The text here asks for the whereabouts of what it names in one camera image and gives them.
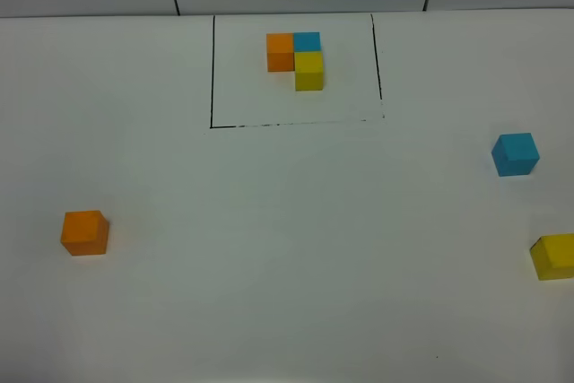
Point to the yellow template block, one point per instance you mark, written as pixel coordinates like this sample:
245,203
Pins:
309,71

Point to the orange template block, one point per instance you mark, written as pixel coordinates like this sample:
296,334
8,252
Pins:
279,52

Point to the blue template block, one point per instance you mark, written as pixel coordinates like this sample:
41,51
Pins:
306,42

